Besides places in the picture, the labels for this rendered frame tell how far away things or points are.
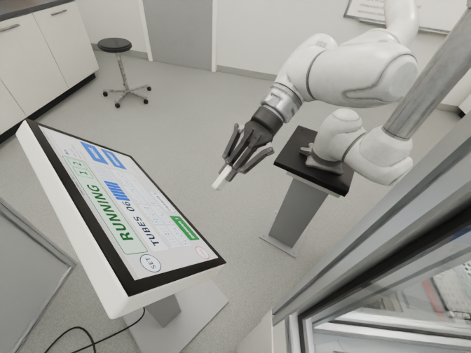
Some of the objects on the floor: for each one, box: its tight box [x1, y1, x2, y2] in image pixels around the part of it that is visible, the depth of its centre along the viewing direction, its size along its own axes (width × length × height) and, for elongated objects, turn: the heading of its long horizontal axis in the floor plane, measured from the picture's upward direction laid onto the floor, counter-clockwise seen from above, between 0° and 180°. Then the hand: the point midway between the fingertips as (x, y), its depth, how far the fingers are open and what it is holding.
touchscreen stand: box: [122, 279, 229, 353], centre depth 96 cm, size 50×45×102 cm
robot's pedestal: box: [259, 171, 341, 258], centre depth 145 cm, size 30×30×76 cm
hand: (223, 178), depth 57 cm, fingers closed
